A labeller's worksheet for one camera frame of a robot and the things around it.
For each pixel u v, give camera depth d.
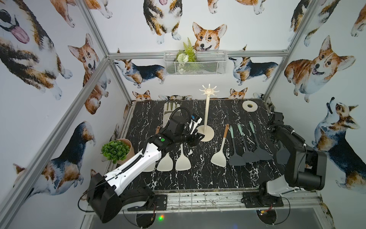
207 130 1.04
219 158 0.89
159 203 0.74
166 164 0.86
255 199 0.74
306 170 0.45
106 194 0.38
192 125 0.61
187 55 0.82
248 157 0.88
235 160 0.88
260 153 0.93
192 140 0.65
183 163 0.87
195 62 0.87
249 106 1.17
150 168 0.82
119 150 0.76
